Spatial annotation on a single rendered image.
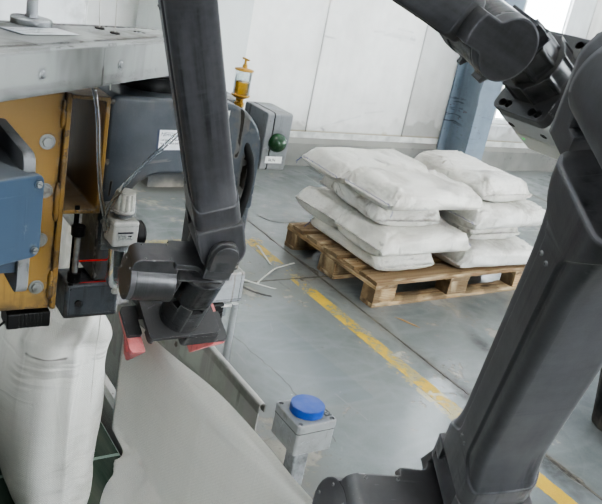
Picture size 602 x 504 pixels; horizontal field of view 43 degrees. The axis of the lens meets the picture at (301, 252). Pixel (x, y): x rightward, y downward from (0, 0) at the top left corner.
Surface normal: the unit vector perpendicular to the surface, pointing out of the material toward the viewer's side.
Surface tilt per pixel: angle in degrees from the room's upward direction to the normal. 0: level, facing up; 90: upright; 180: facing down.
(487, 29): 104
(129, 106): 90
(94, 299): 90
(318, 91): 90
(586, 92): 95
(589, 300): 123
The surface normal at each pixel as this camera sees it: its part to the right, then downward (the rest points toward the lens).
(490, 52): 0.33, 0.62
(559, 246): -0.99, 0.07
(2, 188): 0.82, 0.34
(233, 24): 0.52, 0.40
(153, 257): 0.28, -0.79
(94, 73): 0.93, 0.29
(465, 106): -0.84, 0.04
